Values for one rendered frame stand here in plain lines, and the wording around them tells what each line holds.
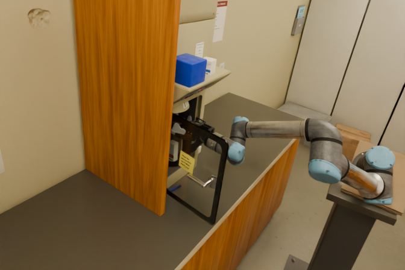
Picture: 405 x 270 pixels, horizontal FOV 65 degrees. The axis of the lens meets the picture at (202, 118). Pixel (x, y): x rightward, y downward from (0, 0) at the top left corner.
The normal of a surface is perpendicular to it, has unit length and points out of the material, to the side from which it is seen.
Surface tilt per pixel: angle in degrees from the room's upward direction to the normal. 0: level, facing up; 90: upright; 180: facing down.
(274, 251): 0
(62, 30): 90
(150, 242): 0
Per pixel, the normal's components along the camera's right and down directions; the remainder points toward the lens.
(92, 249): 0.11, -0.88
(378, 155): -0.26, -0.51
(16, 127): 0.82, 0.34
